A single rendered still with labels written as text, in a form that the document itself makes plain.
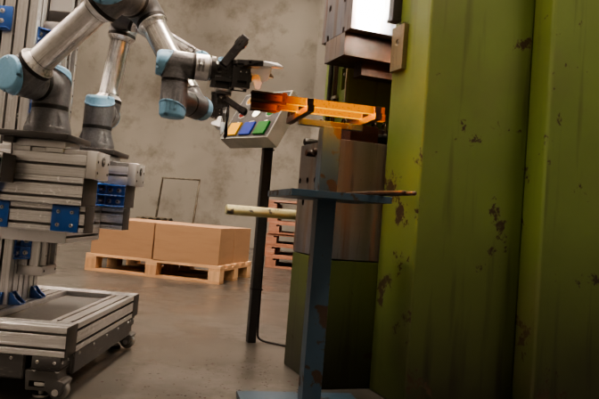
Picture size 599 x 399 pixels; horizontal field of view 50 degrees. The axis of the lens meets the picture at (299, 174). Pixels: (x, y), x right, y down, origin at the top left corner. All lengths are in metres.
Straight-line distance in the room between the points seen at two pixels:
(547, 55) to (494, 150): 0.39
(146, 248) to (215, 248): 0.61
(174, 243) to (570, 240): 3.68
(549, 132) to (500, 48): 0.35
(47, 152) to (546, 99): 1.71
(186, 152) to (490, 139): 8.93
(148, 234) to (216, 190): 5.38
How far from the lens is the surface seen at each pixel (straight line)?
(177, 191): 11.00
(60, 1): 2.62
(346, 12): 2.66
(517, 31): 2.53
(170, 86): 1.85
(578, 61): 2.56
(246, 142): 3.05
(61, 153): 2.21
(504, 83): 2.46
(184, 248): 5.45
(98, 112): 2.72
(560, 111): 2.47
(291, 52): 11.14
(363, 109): 1.96
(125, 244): 5.69
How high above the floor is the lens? 0.62
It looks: 4 degrees up
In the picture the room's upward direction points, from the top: 5 degrees clockwise
